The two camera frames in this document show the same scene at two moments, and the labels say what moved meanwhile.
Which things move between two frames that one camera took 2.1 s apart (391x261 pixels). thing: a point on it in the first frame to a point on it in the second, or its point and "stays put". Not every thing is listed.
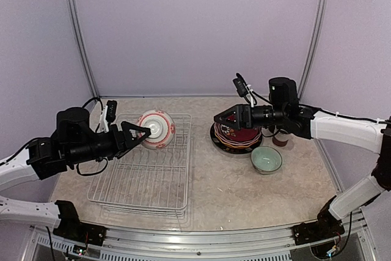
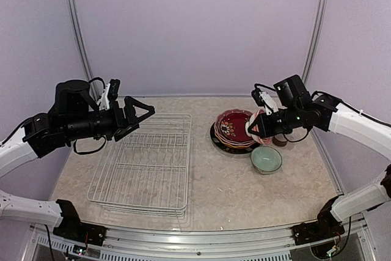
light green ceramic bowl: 266,159 stays put
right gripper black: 243,116 to 266,130
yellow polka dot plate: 234,146 stays put
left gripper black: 120,148 to 121,124
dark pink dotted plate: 233,134 stays put
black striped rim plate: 231,149 stays put
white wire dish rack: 145,181 stays put
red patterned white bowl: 162,128 to 255,137
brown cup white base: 280,139 stays put
